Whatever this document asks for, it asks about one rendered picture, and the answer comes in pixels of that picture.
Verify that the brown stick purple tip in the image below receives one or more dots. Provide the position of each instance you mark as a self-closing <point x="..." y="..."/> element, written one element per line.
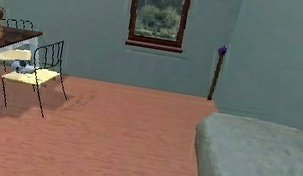
<point x="216" y="74"/>

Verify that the red framed window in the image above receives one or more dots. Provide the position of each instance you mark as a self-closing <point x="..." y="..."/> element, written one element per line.
<point x="159" y="13"/>

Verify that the black and white ball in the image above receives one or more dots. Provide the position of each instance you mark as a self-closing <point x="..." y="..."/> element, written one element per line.
<point x="21" y="66"/>

